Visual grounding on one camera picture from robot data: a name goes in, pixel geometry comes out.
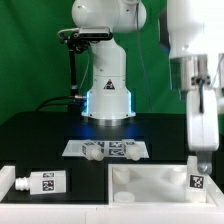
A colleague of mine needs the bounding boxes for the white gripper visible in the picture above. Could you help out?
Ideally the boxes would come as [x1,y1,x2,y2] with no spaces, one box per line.
[186,89,219,175]

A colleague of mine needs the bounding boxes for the white square tabletop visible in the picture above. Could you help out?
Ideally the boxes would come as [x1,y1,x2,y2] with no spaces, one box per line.
[108,164,224,206]

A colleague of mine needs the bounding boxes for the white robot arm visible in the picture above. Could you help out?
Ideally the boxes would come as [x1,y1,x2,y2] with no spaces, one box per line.
[72,0,224,174]

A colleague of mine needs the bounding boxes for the white sheet with tags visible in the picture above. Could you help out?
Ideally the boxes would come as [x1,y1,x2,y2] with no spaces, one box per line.
[62,140,149,158]

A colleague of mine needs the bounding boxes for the grey camera on stand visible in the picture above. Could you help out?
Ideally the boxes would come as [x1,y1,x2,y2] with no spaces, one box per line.
[57,27,113,41]

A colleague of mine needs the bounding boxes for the black cables on table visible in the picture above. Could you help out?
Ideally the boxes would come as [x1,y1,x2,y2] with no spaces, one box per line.
[34,94,88,113]

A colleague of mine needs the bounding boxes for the black camera stand pole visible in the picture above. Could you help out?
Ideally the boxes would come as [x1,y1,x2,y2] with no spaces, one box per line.
[67,41,86,110]

